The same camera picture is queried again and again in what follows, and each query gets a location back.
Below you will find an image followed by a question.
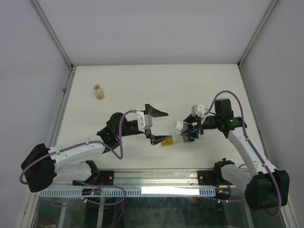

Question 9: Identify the weekly pill organizer strip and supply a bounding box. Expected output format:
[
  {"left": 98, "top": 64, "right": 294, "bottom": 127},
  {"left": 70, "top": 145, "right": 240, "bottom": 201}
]
[{"left": 161, "top": 136, "right": 195, "bottom": 147}]

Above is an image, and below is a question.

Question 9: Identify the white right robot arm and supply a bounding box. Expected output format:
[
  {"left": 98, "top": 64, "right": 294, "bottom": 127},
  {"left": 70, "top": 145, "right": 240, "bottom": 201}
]
[{"left": 179, "top": 98, "right": 290, "bottom": 211}]

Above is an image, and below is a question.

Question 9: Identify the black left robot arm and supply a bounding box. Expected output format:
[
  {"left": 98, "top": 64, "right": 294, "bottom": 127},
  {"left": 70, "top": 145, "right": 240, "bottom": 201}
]
[{"left": 19, "top": 104, "right": 169, "bottom": 192}]

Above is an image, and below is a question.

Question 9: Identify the clear glass bottle orange cap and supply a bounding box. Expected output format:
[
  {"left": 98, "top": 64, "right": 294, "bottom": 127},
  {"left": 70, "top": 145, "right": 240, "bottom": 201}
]
[{"left": 93, "top": 85, "right": 105, "bottom": 100}]

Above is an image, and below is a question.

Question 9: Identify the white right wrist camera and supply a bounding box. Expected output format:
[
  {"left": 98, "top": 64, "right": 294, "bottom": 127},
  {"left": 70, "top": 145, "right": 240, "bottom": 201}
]
[{"left": 191, "top": 104, "right": 205, "bottom": 117}]

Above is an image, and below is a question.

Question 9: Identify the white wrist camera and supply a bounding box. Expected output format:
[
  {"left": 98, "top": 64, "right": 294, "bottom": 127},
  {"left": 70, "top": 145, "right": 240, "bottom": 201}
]
[
  {"left": 135, "top": 109, "right": 152, "bottom": 132},
  {"left": 191, "top": 104, "right": 205, "bottom": 117}
]

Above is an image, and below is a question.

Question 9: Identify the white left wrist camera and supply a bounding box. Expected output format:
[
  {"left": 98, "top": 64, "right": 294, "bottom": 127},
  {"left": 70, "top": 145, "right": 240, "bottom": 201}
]
[{"left": 135, "top": 109, "right": 152, "bottom": 132}]

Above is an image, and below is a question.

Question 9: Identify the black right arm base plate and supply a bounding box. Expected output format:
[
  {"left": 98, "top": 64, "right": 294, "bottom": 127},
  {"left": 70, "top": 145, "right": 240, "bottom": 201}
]
[{"left": 197, "top": 170, "right": 233, "bottom": 188}]

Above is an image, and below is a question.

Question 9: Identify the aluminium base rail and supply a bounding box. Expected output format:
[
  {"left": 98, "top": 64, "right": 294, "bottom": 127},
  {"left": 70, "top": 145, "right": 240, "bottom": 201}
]
[{"left": 29, "top": 168, "right": 285, "bottom": 188}]

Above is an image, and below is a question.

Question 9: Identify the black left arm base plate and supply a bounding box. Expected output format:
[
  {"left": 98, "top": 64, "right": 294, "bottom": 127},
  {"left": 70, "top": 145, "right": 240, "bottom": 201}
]
[{"left": 82, "top": 170, "right": 114, "bottom": 186}]

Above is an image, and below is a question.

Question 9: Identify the white slotted cable duct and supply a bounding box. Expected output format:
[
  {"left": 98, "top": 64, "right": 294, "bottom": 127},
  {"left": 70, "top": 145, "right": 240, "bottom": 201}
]
[{"left": 40, "top": 187, "right": 216, "bottom": 198}]

